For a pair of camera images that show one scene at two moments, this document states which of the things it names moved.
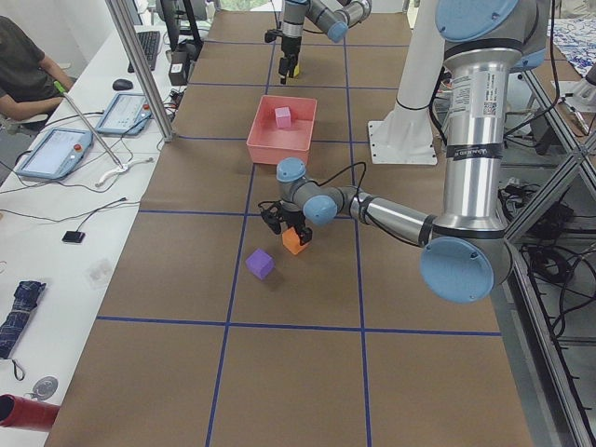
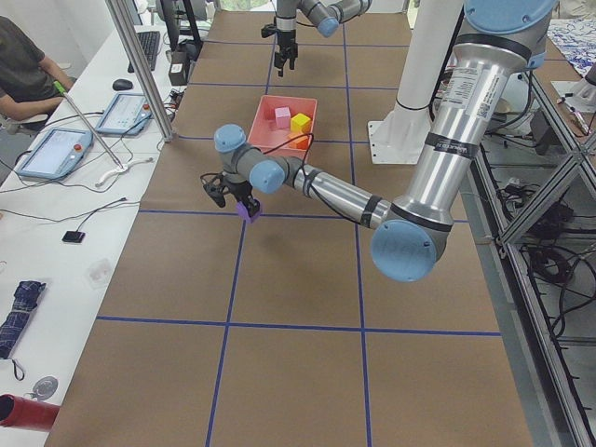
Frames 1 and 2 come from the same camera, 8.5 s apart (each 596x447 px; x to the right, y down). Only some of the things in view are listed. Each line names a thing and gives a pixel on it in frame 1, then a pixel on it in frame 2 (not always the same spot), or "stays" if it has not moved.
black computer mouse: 122,85 stays
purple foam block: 261,263 -> 244,213
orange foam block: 291,240 -> 301,142
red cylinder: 18,412 stays
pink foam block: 283,117 stays
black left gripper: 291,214 -> 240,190
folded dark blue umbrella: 25,299 stays
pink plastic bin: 269,142 stays
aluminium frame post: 128,33 stays
